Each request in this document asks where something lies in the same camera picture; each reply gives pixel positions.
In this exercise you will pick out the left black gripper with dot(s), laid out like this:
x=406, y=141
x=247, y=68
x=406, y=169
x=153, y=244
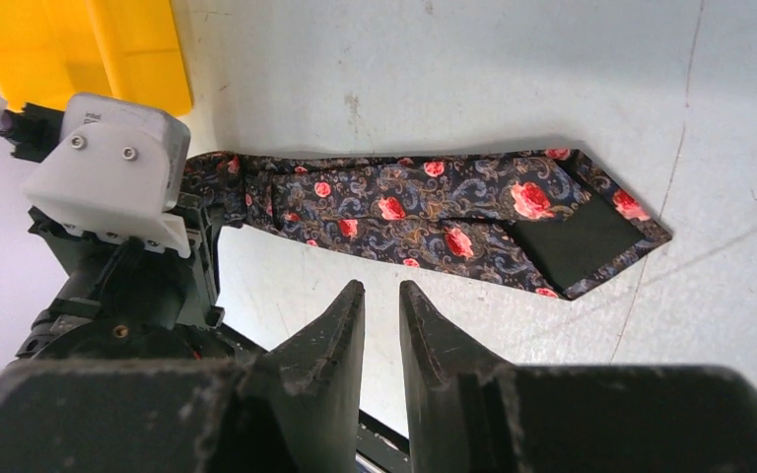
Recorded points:
x=126, y=298

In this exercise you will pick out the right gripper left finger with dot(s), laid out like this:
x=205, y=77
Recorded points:
x=293, y=409

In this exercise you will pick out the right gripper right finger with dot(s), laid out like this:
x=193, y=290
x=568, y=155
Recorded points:
x=470, y=410

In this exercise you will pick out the dark floral red-dotted tie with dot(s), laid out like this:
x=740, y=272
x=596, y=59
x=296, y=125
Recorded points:
x=549, y=222

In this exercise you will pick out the yellow plastic bin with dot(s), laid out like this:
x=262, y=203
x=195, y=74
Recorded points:
x=127, y=50

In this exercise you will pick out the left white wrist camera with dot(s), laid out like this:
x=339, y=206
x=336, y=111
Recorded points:
x=116, y=172

